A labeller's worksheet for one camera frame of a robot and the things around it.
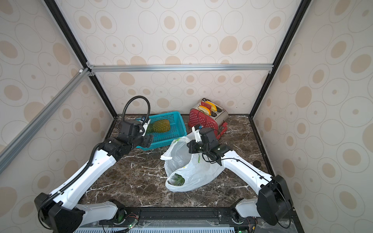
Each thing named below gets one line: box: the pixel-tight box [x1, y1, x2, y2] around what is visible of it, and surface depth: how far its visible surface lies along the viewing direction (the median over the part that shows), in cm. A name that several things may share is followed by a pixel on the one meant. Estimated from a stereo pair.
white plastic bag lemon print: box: [160, 136, 225, 192], surface depth 79 cm
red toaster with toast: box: [188, 98, 229, 139], surface depth 99 cm
